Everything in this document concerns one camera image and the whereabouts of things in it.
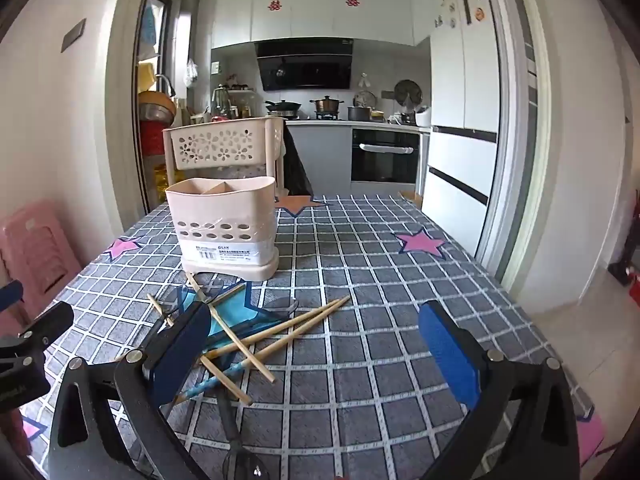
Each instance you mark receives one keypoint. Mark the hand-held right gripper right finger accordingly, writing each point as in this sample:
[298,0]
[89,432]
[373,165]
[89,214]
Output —
[445,350]

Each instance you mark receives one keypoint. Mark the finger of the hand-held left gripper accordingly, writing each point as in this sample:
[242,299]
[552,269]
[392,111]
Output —
[11,296]
[47,322]

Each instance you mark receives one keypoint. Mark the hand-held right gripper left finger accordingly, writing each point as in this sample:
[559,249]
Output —
[182,355]

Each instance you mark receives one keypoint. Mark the clear grey plastic spoon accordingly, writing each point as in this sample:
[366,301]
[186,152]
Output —
[212,287]
[282,306]
[177,302]

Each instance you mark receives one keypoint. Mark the wooden chopstick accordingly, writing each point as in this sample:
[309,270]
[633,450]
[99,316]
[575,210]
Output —
[232,291]
[227,382]
[245,347]
[285,325]
[300,330]

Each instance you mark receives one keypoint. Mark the beige plastic utensil holder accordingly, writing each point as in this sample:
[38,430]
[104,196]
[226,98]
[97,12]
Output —
[225,250]

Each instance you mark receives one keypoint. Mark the pink plastic stool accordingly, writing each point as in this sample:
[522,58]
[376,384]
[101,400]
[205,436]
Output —
[35,250]

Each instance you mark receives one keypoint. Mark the grey checked star tablecloth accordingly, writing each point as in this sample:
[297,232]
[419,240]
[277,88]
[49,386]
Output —
[350,260]

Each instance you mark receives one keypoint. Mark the cardboard box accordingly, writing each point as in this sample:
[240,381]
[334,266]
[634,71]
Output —
[411,197]

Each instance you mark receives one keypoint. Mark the yellow oil bottle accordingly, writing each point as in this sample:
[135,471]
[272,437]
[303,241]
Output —
[159,180]

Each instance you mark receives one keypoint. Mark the black built-in oven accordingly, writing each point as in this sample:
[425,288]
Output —
[385,160]

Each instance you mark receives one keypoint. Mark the red bucket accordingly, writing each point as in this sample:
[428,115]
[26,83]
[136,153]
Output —
[152,142]

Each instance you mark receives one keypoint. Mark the beige flower-cut trolley rack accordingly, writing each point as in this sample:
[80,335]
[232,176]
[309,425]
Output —
[220,145]

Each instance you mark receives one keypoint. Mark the white rice cooker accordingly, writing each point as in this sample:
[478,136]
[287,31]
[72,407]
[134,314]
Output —
[422,117]

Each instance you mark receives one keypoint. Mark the orange basin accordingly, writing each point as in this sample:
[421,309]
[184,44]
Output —
[155,99]

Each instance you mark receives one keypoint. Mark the dark cooking pot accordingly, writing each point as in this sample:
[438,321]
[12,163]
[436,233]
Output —
[359,113]

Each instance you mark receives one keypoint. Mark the steel kettle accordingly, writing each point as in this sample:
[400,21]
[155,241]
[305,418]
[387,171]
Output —
[221,102]

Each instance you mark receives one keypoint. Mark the round steamer rack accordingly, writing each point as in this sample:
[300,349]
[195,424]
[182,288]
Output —
[406,92]

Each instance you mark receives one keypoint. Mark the steel pot lid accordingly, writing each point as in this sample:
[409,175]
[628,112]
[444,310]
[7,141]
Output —
[365,99]

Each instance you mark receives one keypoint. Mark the white refrigerator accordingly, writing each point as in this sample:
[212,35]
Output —
[460,85]

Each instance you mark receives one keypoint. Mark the black wok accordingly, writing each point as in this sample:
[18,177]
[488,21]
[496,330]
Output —
[282,106]

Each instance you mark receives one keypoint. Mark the copper pot with lid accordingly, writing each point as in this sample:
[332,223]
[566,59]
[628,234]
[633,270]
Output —
[326,105]

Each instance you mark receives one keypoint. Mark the hanging clear plastic bag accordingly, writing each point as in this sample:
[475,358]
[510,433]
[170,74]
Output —
[190,74]

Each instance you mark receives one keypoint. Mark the black range hood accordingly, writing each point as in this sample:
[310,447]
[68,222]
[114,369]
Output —
[305,65]

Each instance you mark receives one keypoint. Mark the grey wall switch panel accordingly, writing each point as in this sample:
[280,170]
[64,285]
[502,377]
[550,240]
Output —
[73,35]

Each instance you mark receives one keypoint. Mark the white wall cabinets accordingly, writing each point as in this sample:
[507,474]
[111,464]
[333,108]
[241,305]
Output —
[320,15]

